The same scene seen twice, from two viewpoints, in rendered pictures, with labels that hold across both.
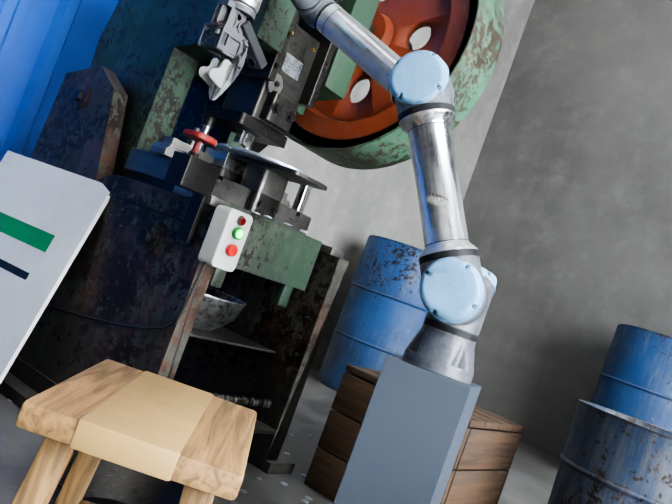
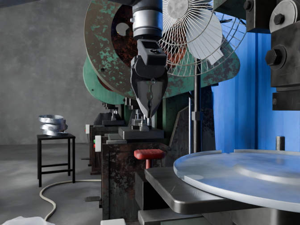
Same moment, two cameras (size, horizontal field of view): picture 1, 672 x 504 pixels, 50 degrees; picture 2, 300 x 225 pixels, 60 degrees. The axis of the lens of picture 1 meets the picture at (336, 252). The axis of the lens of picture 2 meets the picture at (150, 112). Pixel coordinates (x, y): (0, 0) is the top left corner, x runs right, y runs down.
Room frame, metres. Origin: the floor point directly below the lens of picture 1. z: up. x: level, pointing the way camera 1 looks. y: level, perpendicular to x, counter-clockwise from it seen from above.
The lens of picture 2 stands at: (2.01, -0.12, 0.86)
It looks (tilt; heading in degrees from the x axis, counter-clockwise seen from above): 1 degrees down; 129
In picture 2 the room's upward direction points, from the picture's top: straight up
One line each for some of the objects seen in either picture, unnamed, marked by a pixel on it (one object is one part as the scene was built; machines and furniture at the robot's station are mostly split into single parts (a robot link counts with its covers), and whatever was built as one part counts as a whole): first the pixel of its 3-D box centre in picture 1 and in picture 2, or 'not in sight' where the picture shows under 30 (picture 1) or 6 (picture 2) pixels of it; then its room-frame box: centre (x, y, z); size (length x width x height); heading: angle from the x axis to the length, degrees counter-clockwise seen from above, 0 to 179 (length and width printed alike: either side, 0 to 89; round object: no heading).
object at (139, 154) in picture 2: (195, 149); (149, 166); (1.61, 0.37, 0.72); 0.07 x 0.06 x 0.08; 52
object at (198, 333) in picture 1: (173, 317); not in sight; (2.02, 0.36, 0.31); 0.43 x 0.42 x 0.01; 142
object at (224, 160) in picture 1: (233, 166); not in sight; (2.01, 0.35, 0.76); 0.15 x 0.09 x 0.05; 142
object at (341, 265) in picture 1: (226, 277); not in sight; (2.31, 0.30, 0.45); 0.92 x 0.12 x 0.90; 52
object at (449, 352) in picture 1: (443, 348); not in sight; (1.52, -0.28, 0.50); 0.15 x 0.15 x 0.10
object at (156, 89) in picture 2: (209, 76); (153, 99); (1.60, 0.40, 0.89); 0.06 x 0.03 x 0.09; 141
